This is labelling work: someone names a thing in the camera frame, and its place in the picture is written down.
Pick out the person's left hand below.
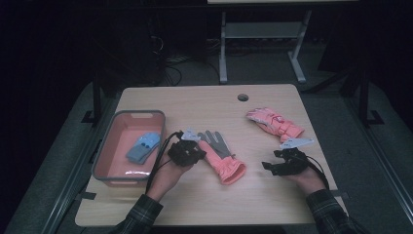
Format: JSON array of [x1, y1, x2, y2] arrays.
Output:
[[146, 155, 193, 203]]

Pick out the black floor cables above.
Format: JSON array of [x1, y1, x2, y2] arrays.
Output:
[[149, 32, 222, 87]]

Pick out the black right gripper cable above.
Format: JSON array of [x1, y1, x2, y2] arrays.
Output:
[[303, 155, 331, 191]]

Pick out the pink basket with grey rim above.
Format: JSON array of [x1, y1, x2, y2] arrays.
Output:
[[92, 109, 168, 188]]

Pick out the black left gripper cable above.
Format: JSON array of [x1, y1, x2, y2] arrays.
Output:
[[145, 130, 184, 194]]

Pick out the black metal stand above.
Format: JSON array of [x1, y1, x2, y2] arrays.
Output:
[[355, 61, 386, 129], [81, 61, 106, 127]]

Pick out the white metal table frame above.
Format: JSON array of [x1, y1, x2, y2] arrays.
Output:
[[207, 0, 359, 85]]

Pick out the pink glove with grey palm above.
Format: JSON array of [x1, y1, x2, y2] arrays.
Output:
[[196, 130, 247, 186]]

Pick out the pink patterned glove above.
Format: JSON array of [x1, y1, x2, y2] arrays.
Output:
[[245, 106, 306, 144]]

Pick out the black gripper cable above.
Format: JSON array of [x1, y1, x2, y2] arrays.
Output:
[[303, 155, 331, 191], [145, 130, 184, 194]]

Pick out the grey metal frame rail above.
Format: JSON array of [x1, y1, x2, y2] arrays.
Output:
[[344, 96, 413, 226], [40, 126, 110, 234]]

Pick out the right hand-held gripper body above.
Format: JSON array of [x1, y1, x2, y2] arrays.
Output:
[[272, 136, 316, 176]]

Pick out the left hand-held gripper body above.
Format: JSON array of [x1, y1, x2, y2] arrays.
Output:
[[167, 127, 207, 169]]

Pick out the person's right hand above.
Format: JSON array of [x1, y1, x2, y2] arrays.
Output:
[[286, 166, 327, 197]]

